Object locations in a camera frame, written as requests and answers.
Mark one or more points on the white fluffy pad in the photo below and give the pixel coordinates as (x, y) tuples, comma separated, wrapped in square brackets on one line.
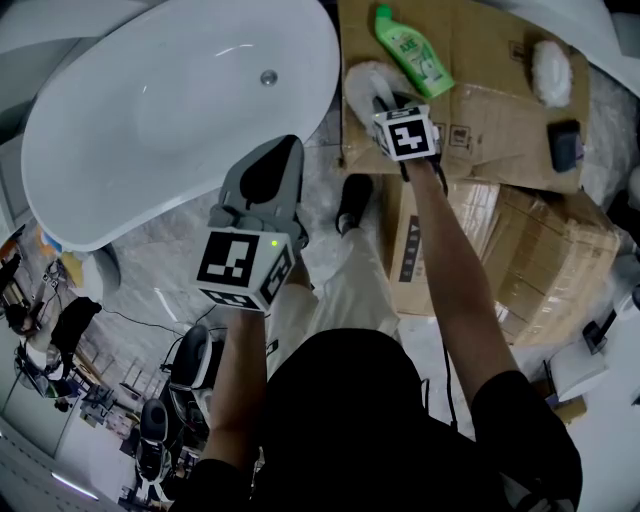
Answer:
[(551, 75)]

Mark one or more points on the person's right forearm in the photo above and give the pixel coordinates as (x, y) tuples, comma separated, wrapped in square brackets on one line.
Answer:
[(460, 280)]

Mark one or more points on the large cardboard box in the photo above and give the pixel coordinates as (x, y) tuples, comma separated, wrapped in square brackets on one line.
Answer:
[(545, 260)]

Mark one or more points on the person's white trouser leg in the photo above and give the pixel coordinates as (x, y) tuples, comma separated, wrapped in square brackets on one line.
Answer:
[(350, 295)]

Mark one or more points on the chrome bathtub drain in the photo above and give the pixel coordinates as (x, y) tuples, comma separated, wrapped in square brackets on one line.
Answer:
[(269, 77)]

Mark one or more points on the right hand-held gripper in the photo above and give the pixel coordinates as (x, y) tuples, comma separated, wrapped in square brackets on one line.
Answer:
[(407, 137)]

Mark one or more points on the person's black shirt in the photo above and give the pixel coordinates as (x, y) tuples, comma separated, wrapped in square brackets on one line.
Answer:
[(380, 440)]

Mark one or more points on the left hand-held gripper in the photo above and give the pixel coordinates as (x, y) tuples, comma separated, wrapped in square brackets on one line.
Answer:
[(235, 260)]

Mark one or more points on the yellow cloth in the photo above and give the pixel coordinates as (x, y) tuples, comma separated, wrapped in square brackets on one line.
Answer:
[(74, 262)]

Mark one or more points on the black white machine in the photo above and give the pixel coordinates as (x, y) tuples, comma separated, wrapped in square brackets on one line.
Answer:
[(152, 435), (192, 357)]

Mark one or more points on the green detergent bottle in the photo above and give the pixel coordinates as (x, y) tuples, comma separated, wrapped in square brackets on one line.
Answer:
[(415, 55)]

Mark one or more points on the person's black shoe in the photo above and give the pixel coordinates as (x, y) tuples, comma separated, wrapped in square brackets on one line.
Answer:
[(356, 197)]

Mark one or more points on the flattened cardboard sheet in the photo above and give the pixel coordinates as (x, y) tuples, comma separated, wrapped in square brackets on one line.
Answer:
[(490, 60)]

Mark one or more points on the black sponge block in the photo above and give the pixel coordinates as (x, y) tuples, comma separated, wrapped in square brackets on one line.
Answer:
[(564, 145)]

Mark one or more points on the person's left forearm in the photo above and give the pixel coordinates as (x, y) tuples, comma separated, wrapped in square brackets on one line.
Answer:
[(232, 390)]

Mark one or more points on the small black device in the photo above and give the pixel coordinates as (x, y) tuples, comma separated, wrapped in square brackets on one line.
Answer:
[(597, 334)]

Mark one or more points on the white bathtub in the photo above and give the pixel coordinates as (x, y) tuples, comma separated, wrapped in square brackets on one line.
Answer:
[(150, 125)]

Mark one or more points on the white fluffy cleaning tool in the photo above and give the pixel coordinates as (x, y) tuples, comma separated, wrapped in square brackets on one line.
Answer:
[(357, 82)]

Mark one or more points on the white flat board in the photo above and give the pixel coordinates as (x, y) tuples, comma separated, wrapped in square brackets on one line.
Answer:
[(575, 372)]

